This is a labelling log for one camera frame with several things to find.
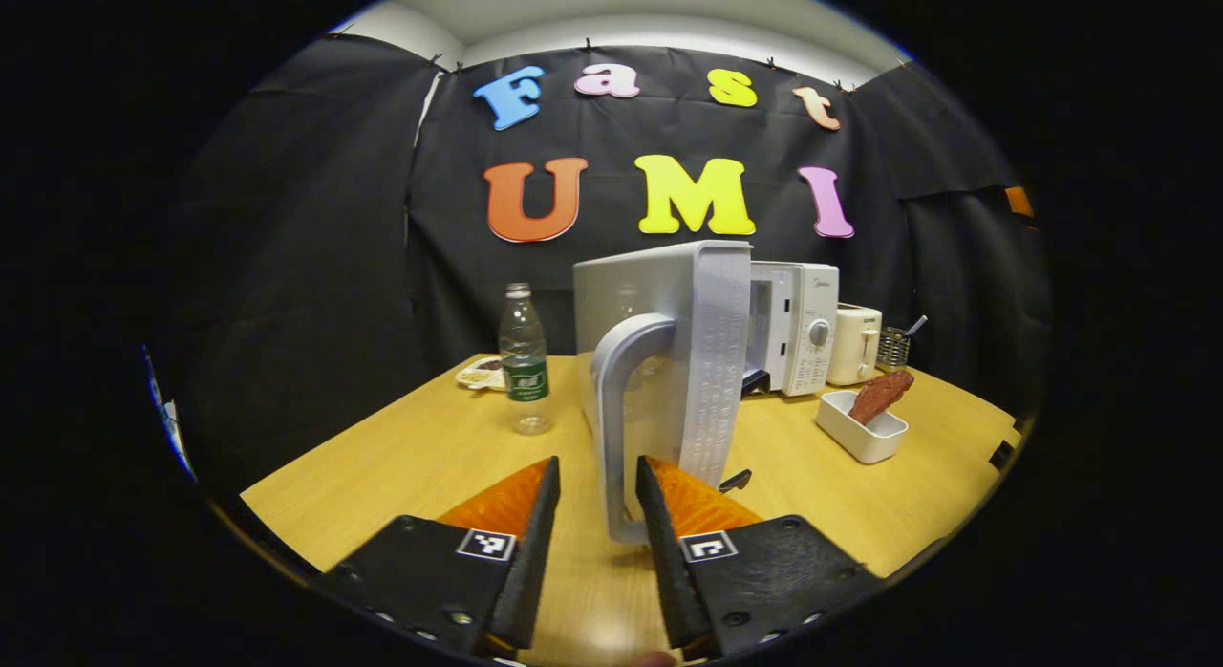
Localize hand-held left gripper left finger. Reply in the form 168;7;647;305
320;457;562;660

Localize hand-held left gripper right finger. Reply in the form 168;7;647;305
635;455;885;660

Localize white microwave oven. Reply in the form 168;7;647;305
573;239;841;546

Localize brown sausage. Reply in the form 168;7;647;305
848;369;915;426

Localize clear bottle with green label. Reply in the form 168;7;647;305
498;283;555;436

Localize white divided snack plate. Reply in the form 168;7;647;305
455;355;507;392

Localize white toaster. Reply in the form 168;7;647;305
826;304;883;387

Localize white rectangular dish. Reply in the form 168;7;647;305
816;390;910;464

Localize black backdrop cloth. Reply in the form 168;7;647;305
143;33;1052;496

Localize row of small cloth clips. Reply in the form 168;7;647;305
330;22;909;93

